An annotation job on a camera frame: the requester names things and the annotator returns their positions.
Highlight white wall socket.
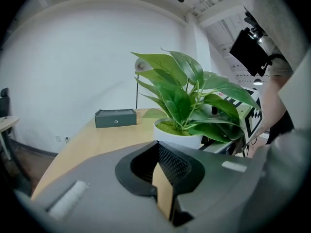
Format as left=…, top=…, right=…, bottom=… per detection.
left=54, top=134, right=71, bottom=143

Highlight black desk lamp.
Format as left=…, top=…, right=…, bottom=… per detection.
left=134, top=57, right=153, bottom=110

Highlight person's dark trousers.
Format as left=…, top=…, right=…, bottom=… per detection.
left=265, top=110, right=295, bottom=146

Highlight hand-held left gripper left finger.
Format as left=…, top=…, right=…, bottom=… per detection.
left=31, top=141, right=171, bottom=233

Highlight round cream side table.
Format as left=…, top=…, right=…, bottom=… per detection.
left=0, top=116, right=20, bottom=160

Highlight green plant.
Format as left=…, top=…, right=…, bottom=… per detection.
left=130, top=48, right=262, bottom=150

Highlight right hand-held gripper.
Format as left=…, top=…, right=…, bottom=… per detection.
left=218, top=87, right=264, bottom=144

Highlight person's right forearm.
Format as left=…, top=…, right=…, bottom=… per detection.
left=249, top=73, right=288, bottom=146

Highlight person's grey shirt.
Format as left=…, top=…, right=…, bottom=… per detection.
left=247, top=0, right=308, bottom=78

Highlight dark green box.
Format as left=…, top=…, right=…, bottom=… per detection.
left=94, top=108, right=138, bottom=129

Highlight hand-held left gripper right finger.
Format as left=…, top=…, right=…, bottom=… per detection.
left=158, top=141, right=266, bottom=233

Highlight black high-back chair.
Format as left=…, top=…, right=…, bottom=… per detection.
left=0, top=87, right=11, bottom=118

